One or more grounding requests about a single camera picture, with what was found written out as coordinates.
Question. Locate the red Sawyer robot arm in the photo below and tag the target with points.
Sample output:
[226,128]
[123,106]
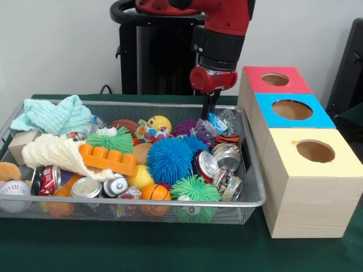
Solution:
[224,45]

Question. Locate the light blue knitted cloth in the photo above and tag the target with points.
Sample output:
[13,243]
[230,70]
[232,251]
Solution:
[56,116]

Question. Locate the yellow smiley ball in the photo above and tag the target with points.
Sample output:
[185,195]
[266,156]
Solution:
[160,122]

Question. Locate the white baseball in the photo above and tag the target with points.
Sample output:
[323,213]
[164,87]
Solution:
[14,190]

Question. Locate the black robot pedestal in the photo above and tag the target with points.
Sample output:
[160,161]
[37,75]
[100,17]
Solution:
[158,56]

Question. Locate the cream knitted cloth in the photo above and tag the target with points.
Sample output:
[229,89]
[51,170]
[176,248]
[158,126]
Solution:
[54,153]

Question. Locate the black upright panel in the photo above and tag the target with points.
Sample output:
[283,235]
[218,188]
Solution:
[348,71]

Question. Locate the plain green spiky ball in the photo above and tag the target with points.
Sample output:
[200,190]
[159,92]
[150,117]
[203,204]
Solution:
[195,190]

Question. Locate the small orange basketball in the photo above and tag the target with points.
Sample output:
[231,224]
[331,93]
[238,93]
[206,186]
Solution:
[155,192]

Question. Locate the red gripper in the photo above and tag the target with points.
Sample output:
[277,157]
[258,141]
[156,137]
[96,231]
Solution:
[212,80]

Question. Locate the crushed clear plastic bottle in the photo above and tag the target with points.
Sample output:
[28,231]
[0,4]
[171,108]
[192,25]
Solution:
[224,122]

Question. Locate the large blue spiky ball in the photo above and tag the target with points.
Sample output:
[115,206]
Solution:
[170,161]

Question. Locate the wooden box with three holes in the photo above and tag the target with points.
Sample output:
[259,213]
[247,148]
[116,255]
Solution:
[312,204]

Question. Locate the orange toy building block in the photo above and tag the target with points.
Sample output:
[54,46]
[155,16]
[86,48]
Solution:
[110,164]

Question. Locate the purple spiky ball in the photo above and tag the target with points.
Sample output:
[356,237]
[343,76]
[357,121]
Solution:
[185,127]

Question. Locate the dark green tablecloth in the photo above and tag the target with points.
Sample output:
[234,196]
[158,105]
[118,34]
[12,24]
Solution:
[356,113]
[141,249]

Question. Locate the green spiky ball with eyes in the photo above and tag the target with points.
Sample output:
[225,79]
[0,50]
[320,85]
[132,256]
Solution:
[113,141]

